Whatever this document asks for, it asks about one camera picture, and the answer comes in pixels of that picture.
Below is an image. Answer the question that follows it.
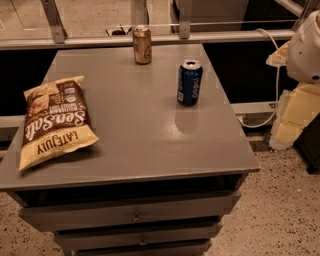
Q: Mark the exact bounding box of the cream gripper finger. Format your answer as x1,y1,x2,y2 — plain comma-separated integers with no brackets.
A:
266,41,289,67
269,83,320,150

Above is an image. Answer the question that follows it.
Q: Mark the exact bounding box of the brown sea salt chip bag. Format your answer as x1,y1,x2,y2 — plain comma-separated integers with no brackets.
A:
19,76,99,171

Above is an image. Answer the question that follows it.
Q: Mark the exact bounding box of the blue Pepsi can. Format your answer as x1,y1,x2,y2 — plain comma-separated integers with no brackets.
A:
177,59,203,106

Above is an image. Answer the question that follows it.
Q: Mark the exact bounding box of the orange soda can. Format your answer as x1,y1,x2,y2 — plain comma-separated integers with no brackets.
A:
133,25,152,64

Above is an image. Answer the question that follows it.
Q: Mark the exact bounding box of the grey bottom drawer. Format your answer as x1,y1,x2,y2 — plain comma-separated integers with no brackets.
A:
77,239,211,256

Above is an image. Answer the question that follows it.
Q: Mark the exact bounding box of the grey drawer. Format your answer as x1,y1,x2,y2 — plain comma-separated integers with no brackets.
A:
77,239,211,256
19,190,241,231
55,221,223,250

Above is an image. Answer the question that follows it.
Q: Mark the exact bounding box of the grey middle drawer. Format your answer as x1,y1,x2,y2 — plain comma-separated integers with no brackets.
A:
55,221,223,250

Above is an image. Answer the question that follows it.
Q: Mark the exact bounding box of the grey top drawer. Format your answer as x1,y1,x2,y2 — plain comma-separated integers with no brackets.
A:
19,190,241,231

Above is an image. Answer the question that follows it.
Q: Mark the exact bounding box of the white cable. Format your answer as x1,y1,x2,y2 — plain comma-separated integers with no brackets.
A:
237,28,282,129

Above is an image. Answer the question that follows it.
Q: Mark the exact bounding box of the metal frame rail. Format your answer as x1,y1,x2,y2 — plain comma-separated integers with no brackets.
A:
0,0,320,51

